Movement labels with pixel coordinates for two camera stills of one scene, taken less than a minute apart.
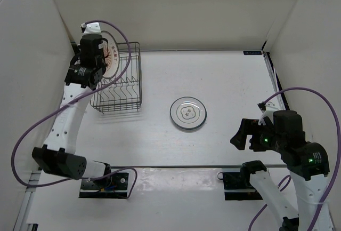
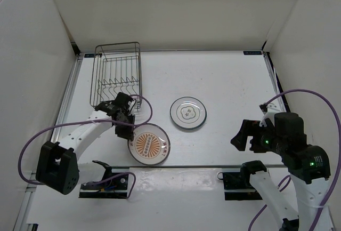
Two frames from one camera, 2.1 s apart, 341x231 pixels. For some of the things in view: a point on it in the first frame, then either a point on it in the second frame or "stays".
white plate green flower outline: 188,112 stays
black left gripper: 103,60 -> 125,134
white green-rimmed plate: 188,112 stays
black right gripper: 249,126 stays
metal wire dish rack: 122,91 stays
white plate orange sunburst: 113,58 -> 151,144
